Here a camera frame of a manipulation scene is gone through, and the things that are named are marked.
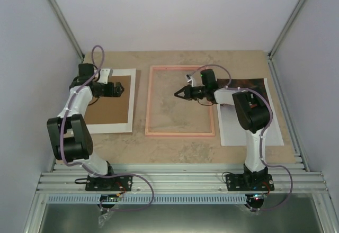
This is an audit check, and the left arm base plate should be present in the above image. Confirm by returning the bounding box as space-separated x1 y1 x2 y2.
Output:
85 176 133 192

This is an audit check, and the photo print red black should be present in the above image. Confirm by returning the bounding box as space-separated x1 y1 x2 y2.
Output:
217 78 284 146

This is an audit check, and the white mat board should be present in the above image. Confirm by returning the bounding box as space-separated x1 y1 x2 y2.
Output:
87 69 136 134

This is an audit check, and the aluminium corner post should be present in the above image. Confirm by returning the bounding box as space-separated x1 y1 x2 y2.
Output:
47 0 84 61
267 0 308 60

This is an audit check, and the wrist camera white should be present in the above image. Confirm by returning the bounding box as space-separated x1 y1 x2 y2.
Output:
98 68 112 84
185 74 197 87

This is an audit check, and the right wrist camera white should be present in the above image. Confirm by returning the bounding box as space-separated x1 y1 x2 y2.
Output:
185 74 197 87

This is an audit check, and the brown backing board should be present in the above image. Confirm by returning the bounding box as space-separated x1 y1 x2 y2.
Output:
84 76 131 124

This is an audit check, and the pink picture frame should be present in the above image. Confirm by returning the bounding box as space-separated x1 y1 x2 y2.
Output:
145 65 216 137

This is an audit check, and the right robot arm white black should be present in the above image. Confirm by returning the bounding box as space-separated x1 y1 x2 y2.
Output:
174 69 273 190

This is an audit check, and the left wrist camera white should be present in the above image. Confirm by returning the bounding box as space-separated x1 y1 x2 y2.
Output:
98 68 112 84

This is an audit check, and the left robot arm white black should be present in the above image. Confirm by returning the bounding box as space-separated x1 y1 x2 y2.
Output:
47 64 124 190

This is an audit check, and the blue slotted cable duct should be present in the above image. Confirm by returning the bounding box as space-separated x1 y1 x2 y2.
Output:
47 194 247 205

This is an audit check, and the left aluminium corner post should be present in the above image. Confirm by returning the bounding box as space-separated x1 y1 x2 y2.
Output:
47 0 84 61

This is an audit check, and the aluminium rail base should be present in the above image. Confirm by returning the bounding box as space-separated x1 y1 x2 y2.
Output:
37 163 328 194

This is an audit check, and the right aluminium corner post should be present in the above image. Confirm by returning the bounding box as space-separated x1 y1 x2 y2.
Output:
267 0 308 60

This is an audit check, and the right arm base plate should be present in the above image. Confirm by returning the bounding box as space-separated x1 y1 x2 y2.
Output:
224 174 275 192

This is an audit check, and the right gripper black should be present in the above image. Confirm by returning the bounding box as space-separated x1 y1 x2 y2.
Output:
175 85 208 101

